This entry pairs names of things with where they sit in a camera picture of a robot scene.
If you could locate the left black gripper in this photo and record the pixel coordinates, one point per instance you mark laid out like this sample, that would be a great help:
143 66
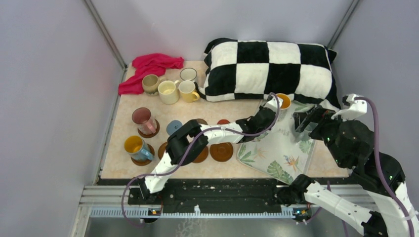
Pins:
270 124

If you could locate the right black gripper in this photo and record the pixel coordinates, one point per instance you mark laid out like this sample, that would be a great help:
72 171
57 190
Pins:
317 114

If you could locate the orange cup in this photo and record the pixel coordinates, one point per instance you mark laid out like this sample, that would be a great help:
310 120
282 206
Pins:
286 103

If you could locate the red apple coaster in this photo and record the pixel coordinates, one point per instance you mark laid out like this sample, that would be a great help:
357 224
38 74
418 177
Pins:
223 122

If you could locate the amber wooden coaster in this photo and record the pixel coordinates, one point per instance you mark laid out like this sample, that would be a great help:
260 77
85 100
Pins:
162 150
221 152
202 156

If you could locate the blue-grey apple coaster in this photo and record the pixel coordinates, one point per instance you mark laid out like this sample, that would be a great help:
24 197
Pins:
173 126

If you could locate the pink mug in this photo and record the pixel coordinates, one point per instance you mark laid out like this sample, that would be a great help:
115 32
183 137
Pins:
146 124

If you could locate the blue mug yellow inside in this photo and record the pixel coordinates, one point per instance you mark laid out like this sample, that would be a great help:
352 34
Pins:
132 142

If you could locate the brown wooden coaster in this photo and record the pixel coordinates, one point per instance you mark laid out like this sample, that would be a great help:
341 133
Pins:
143 156

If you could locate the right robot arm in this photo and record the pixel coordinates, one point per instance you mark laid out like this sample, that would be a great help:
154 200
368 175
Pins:
352 146

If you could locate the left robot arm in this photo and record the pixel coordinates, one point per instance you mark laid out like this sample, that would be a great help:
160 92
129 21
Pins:
189 141

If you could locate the floral white tray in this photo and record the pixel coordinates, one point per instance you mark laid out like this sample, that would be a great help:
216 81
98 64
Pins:
281 152

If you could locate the black white checkered pillow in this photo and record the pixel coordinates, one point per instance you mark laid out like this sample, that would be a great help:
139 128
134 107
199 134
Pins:
252 69

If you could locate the yellow ceramic mug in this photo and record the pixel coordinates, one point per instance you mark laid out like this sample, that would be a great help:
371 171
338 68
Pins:
188 92

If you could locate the white dark-rimmed mug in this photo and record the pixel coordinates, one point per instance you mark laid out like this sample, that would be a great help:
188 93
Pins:
188 74

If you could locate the cream ceramic mug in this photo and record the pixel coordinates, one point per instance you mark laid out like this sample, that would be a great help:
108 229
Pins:
168 92

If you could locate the beige ceramic mug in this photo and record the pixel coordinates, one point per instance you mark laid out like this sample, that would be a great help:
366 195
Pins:
150 84

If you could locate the crumpled pink cloth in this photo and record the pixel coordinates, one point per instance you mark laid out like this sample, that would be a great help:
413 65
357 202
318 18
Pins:
151 64

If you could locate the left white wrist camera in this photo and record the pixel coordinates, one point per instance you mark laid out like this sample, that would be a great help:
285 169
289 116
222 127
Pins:
273 102

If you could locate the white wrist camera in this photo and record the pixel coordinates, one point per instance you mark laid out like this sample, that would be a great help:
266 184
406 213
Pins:
354 107
273 102

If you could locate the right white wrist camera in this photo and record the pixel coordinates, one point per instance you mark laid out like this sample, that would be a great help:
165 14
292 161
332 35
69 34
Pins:
354 107

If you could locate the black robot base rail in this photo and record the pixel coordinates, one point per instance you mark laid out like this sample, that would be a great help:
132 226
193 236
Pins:
218 196

